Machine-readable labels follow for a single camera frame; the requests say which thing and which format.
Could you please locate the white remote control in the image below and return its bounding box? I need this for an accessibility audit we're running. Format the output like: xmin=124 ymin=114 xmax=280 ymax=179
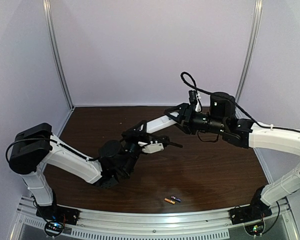
xmin=146 ymin=115 xmax=177 ymax=134

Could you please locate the orange AA battery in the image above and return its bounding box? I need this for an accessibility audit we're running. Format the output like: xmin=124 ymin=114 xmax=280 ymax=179
xmin=164 ymin=198 xmax=176 ymax=205

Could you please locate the purple AA battery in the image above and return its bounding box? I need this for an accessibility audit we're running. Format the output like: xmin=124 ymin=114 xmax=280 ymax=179
xmin=170 ymin=195 xmax=182 ymax=203

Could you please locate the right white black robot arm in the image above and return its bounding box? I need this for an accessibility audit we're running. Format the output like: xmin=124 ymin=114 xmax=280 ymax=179
xmin=164 ymin=90 xmax=300 ymax=215

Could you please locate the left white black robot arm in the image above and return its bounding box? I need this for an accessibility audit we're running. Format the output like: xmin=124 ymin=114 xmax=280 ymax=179
xmin=5 ymin=116 xmax=180 ymax=211

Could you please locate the left controller board with LEDs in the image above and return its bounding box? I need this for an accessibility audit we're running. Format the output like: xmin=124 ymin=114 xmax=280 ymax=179
xmin=43 ymin=221 xmax=65 ymax=237

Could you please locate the controller board with leds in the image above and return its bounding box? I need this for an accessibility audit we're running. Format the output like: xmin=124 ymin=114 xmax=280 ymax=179
xmin=244 ymin=221 xmax=265 ymax=237
xmin=43 ymin=221 xmax=65 ymax=237

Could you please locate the right controller board with LEDs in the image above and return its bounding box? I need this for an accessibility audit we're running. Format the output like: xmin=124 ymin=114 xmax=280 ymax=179
xmin=244 ymin=221 xmax=265 ymax=237

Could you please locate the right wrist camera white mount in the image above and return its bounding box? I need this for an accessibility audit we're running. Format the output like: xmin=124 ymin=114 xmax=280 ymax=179
xmin=188 ymin=90 xmax=203 ymax=113

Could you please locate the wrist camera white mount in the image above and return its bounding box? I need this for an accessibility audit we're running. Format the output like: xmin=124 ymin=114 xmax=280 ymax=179
xmin=188 ymin=90 xmax=203 ymax=113
xmin=138 ymin=141 xmax=164 ymax=154

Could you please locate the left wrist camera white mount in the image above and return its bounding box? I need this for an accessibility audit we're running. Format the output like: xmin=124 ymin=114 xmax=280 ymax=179
xmin=138 ymin=141 xmax=164 ymax=154

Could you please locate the right black camera cable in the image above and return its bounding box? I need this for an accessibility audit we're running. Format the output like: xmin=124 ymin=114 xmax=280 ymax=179
xmin=180 ymin=71 xmax=273 ymax=130

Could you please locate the black camera cable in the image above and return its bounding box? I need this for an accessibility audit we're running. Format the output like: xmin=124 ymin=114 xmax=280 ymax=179
xmin=180 ymin=71 xmax=273 ymax=130
xmin=5 ymin=134 xmax=102 ymax=166

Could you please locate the left black camera cable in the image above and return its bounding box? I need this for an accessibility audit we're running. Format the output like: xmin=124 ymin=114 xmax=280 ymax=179
xmin=5 ymin=134 xmax=102 ymax=166

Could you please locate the curved aluminium front rail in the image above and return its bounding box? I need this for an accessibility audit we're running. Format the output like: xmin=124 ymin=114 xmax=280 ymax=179
xmin=76 ymin=208 xmax=233 ymax=235

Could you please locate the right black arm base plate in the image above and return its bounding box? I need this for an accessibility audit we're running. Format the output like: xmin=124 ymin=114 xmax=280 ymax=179
xmin=228 ymin=205 xmax=272 ymax=225

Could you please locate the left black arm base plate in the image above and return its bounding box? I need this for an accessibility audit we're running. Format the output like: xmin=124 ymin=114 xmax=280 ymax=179
xmin=36 ymin=205 xmax=80 ymax=226

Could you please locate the white slotted cable duct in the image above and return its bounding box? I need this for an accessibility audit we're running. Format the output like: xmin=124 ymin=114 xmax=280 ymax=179
xmin=8 ymin=216 xmax=230 ymax=240

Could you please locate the right aluminium frame post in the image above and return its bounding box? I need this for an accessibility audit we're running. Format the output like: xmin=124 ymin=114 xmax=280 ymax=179
xmin=235 ymin=0 xmax=263 ymax=103

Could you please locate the aluminium frame post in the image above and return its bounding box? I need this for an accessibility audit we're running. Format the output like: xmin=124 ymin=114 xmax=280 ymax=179
xmin=235 ymin=0 xmax=263 ymax=103
xmin=42 ymin=0 xmax=75 ymax=110

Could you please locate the left aluminium frame post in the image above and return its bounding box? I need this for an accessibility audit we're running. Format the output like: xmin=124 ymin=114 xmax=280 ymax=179
xmin=42 ymin=0 xmax=75 ymax=110

